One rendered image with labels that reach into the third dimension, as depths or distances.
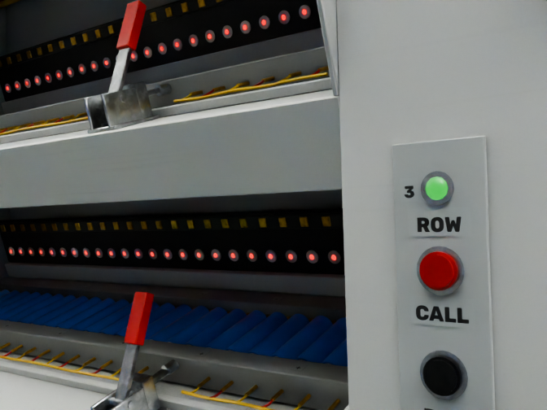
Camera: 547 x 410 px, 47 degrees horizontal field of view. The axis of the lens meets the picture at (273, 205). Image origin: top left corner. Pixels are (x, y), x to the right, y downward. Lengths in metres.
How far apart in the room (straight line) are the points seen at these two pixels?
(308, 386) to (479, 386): 0.15
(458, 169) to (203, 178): 0.15
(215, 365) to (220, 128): 0.17
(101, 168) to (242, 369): 0.16
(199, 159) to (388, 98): 0.12
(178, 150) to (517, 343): 0.21
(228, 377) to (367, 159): 0.21
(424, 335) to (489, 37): 0.12
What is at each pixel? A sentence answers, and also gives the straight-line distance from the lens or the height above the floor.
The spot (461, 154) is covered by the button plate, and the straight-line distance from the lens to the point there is 0.27.
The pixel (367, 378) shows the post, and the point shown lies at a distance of 0.30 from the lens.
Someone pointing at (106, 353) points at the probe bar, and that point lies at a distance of 0.53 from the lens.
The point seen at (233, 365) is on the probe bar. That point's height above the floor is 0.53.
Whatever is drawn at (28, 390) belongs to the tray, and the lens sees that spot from 0.55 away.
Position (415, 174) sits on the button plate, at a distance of 0.27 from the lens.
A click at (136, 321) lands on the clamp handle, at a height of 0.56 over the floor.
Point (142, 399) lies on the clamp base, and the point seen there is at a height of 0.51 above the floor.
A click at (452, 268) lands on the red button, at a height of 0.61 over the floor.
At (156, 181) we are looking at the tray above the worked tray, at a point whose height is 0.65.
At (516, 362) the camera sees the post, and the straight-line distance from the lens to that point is 0.27.
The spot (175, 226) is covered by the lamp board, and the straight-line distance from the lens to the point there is 0.59.
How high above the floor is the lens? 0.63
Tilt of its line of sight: 1 degrees up
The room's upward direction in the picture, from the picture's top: 2 degrees counter-clockwise
